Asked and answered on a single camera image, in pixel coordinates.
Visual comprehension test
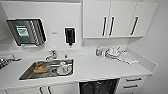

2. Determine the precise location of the small blue bottle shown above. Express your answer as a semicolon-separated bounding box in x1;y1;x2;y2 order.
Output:
95;46;102;58

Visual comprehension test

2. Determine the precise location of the black soap dispenser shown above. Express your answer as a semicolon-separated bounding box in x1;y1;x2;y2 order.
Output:
64;27;77;47

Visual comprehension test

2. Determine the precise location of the white cup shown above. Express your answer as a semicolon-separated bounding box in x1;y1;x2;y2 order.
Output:
57;62;73;76

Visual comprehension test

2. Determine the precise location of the white dishes stack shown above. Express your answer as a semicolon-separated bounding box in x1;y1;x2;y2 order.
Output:
104;46;123;61

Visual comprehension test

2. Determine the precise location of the chrome faucet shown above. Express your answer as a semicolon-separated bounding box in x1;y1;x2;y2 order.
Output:
45;49;59;62

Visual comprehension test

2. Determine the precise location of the orange bowl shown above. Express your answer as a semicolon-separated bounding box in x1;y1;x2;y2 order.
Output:
34;63;50;74

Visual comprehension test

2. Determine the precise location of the white sink base cabinet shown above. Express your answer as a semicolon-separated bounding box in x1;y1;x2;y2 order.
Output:
4;83;81;94

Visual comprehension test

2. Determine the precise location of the steel paper towel dispenser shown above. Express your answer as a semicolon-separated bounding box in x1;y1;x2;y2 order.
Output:
5;18;48;48

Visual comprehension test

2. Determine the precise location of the narrow white drawer stack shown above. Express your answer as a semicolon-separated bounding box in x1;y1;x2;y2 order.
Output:
116;74;150;94

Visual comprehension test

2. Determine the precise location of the steel sink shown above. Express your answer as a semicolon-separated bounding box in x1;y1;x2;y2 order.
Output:
18;58;75;81

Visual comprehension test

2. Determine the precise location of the dish tray with items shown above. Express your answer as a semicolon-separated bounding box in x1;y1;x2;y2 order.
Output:
0;54;22;71

